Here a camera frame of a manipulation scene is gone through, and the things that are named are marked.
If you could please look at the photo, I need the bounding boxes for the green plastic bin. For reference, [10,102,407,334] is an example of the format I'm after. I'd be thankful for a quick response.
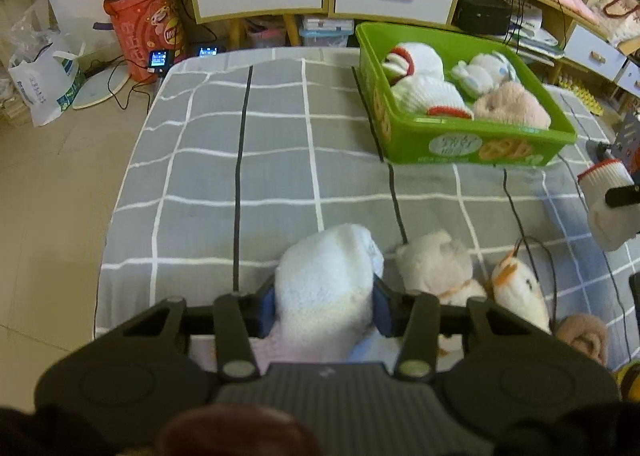
[356,22,577,165]

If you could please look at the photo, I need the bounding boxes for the white knitted glove in bin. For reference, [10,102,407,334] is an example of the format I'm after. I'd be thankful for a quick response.
[392,74,474,120]

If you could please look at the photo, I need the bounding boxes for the red snack bucket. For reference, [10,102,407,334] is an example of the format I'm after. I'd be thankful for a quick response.
[103,0,186,82]

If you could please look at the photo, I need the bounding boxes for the grey white plush dog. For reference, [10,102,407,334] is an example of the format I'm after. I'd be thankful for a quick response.
[396,229,487,306]

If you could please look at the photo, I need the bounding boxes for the pink fluffy plush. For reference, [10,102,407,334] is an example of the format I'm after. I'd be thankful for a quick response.
[472,81,551,130]

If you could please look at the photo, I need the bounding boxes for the brown rolled sock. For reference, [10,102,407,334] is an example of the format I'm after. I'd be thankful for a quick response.
[555,314,608,366]

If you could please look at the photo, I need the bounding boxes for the white blue sock bundle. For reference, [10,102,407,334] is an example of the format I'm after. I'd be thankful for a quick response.
[450,52,520,99]

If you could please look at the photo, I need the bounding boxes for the white glove red cuff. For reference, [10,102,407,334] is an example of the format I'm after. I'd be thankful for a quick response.
[577,159,639,252]

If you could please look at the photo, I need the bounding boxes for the black printer box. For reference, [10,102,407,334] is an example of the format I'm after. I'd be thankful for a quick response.
[452,0,512,35]

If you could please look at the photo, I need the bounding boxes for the white plastic bag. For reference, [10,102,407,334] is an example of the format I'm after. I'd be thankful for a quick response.
[8,36,86,127]

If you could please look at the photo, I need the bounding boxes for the white fluffy sock roll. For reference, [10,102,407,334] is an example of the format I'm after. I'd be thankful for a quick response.
[272,224,384,363]

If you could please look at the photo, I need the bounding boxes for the small screen device left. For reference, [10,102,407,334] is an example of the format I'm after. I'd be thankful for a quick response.
[148,49,175,72]

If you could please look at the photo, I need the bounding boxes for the small screen device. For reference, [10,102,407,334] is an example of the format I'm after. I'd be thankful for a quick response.
[194,43,226,57]
[148,49,175,72]

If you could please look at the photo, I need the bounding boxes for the grey checked tablecloth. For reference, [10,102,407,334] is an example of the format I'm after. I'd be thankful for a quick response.
[94,48,639,368]

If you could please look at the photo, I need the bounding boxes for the small screen device right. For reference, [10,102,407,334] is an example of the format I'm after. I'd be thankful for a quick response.
[194,43,226,57]

